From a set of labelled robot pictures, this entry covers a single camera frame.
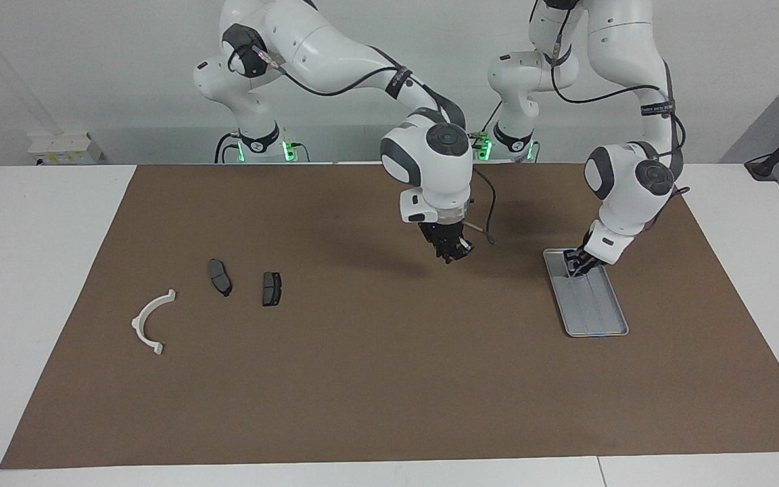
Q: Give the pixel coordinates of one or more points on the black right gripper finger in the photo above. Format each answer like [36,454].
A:
[464,248]
[445,253]

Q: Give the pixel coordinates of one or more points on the brown table mat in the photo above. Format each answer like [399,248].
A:
[396,392]

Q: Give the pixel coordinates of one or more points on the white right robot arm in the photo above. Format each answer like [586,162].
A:
[430,162]

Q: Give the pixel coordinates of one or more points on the rectangular dark grey brake pad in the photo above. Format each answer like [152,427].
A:
[271,289]

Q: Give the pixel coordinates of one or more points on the white semicircular plastic bracket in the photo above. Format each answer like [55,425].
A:
[143,318]

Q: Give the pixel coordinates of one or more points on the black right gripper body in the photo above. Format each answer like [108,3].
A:
[445,235]

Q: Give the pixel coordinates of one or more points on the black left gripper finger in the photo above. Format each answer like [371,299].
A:
[571,265]
[585,268]

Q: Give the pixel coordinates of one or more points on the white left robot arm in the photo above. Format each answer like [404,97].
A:
[626,135]

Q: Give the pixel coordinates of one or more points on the elongated dark grey brake pad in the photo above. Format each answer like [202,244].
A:
[220,277]

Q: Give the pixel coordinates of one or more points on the silver metal tray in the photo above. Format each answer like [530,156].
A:
[592,304]

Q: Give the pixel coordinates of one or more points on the white power strip box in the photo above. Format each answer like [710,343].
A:
[65,149]

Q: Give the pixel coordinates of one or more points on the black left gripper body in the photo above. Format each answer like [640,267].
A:
[585,256]

